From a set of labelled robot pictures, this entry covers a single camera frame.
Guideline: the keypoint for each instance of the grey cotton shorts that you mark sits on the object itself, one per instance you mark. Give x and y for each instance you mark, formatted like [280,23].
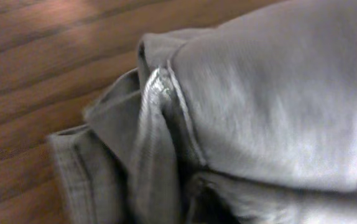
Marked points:
[253,121]

